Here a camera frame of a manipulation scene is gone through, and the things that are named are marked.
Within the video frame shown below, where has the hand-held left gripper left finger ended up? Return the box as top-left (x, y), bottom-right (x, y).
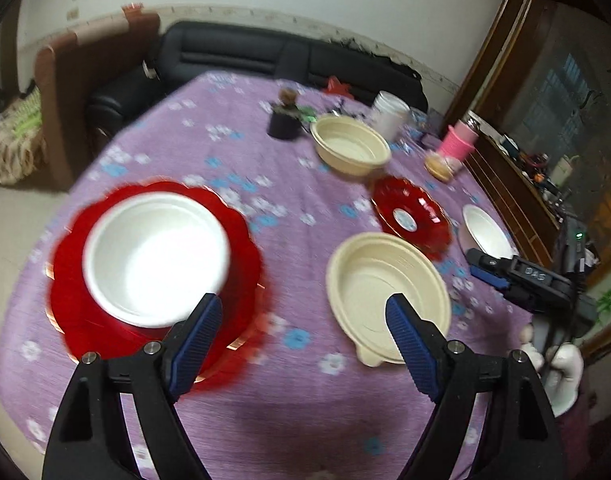
top-left (42, 292), bottom-right (224, 480)

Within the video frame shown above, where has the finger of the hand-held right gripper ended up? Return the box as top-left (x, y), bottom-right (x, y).
top-left (469, 264), bottom-right (511, 291)
top-left (466, 248), bottom-right (513, 273)

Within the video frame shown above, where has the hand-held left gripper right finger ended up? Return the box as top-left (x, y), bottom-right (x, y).
top-left (385, 292), bottom-right (570, 480)

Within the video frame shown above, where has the white bowl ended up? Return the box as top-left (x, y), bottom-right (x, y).
top-left (83, 192), bottom-right (231, 328)
top-left (462, 204), bottom-right (515, 261)

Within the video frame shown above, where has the cream plastic bowl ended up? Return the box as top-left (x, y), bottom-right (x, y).
top-left (326, 232), bottom-right (452, 367)
top-left (310, 115), bottom-right (392, 177)

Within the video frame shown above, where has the small red plate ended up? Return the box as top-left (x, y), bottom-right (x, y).
top-left (370, 176), bottom-right (452, 261)

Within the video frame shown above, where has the large red plate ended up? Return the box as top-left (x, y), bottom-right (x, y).
top-left (44, 180), bottom-right (266, 391)

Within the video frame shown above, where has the person's right hand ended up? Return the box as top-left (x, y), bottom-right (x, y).
top-left (520, 322), bottom-right (583, 417)

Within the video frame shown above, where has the wooden sideboard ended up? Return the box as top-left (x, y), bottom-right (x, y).
top-left (468, 125), bottom-right (566, 271)

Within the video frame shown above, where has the bagged bun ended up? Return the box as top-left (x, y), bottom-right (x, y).
top-left (425, 152), bottom-right (461, 182)

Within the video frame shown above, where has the white kettle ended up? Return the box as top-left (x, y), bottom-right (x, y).
top-left (550, 155), bottom-right (581, 188)

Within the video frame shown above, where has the purple floral tablecloth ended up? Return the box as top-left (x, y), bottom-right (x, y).
top-left (0, 71), bottom-right (536, 480)

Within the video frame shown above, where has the pink sleeved bottle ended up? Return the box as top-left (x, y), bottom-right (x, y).
top-left (438, 115), bottom-right (481, 161)

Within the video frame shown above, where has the white plastic jar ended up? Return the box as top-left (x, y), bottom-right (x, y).
top-left (370, 91), bottom-right (411, 142)

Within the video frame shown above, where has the dark purple cup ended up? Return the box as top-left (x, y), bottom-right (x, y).
top-left (266, 102), bottom-right (301, 140)

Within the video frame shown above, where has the brown armchair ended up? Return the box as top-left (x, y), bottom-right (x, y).
top-left (34, 10), bottom-right (161, 191)

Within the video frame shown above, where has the leaf print blanket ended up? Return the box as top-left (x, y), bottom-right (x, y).
top-left (0, 87), bottom-right (46, 186)

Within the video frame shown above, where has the black leather sofa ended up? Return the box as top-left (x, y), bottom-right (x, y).
top-left (88, 21), bottom-right (429, 133)

